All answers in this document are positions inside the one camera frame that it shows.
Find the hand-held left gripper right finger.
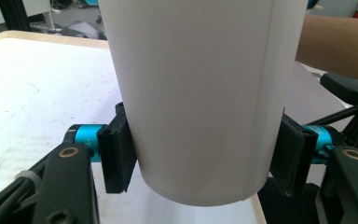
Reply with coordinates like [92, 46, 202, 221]
[269, 107, 336, 198]

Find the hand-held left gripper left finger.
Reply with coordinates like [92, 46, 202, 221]
[64, 102, 138, 194]

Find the single white paper cup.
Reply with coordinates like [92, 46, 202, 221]
[97, 0, 309, 207]

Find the white foam mat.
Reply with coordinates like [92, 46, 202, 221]
[0, 36, 351, 224]

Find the black frame post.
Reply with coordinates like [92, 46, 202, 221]
[0, 0, 28, 33]

